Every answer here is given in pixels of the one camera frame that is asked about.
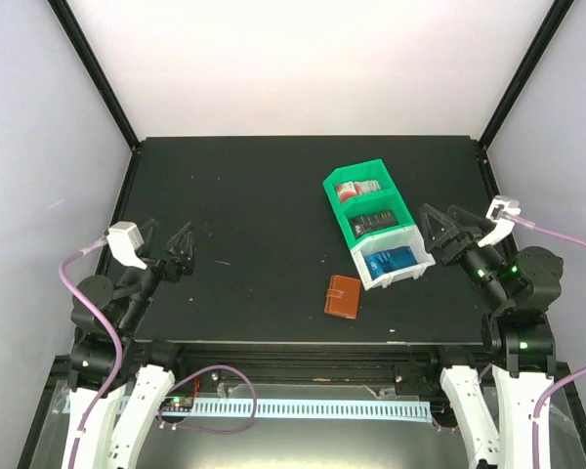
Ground white bin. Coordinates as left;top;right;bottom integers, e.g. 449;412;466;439
351;225;436;291

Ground blue credit card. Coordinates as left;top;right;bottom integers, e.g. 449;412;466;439
363;246;417;279

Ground brown leather card holder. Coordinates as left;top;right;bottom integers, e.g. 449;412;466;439
324;275;362;320

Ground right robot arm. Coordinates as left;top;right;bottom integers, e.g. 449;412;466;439
419;196;564;468

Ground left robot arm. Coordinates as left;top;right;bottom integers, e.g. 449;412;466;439
59;220;195;468

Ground black cards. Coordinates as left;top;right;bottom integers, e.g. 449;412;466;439
349;210;398;238

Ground red white cards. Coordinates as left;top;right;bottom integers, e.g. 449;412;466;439
335;180;381;203

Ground green middle bin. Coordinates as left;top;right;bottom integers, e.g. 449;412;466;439
336;190;414;249

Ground green bin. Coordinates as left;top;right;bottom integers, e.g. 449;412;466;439
322;158;397;215
336;190;414;249

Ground green upper bin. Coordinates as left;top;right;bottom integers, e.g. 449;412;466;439
322;158;397;215

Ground left circuit board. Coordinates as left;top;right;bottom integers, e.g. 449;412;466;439
161;397;194;412

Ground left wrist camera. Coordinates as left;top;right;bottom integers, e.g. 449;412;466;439
105;221;147;270

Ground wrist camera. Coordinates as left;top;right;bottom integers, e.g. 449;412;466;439
478;195;521;247
105;221;147;270

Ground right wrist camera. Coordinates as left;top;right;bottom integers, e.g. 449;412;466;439
478;195;521;247

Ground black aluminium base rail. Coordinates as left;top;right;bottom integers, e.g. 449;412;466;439
136;341;488;396

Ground white slotted cable duct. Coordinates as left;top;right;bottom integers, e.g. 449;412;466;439
62;394;432;422

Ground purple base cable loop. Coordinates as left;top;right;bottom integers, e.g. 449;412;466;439
156;364;258;434

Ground right black frame post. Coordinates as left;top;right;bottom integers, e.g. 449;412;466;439
479;0;574;150

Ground black frame post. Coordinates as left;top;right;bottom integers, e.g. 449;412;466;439
479;0;574;150
47;0;141;151

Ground left black frame post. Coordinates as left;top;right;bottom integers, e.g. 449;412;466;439
47;0;141;151

